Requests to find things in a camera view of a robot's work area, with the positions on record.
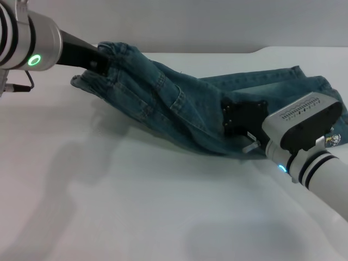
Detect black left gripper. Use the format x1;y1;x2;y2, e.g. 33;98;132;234
55;29;111;77

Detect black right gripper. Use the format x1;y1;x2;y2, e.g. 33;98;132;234
221;100;270;142

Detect blue denim shorts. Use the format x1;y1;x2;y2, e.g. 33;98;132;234
70;40;348;161

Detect right arm cable with connector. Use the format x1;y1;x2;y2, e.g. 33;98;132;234
242;141;261;154

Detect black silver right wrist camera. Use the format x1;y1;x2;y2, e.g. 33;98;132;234
262;92;343;153

